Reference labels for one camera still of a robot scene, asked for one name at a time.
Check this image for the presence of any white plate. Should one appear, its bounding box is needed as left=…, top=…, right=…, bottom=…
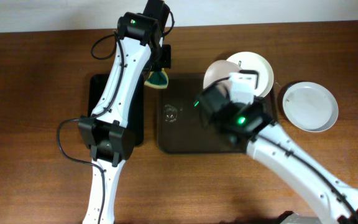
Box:
left=226, top=52, right=274, bottom=97
left=282, top=82, right=339, bottom=133
left=203, top=60, right=241, bottom=88

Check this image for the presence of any green and yellow sponge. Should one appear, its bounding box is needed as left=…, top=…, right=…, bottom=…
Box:
left=144, top=68, right=168, bottom=90

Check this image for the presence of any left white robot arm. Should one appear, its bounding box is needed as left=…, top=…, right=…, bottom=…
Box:
left=78, top=1, right=173, bottom=223

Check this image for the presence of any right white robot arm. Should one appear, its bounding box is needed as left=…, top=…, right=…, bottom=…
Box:
left=194, top=70, right=358, bottom=224

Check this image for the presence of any dark brown serving tray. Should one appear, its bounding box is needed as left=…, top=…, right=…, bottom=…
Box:
left=157, top=73, right=278, bottom=155

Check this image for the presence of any black rectangular sponge tray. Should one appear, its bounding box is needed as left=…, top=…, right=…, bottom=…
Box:
left=88, top=74, right=144, bottom=147

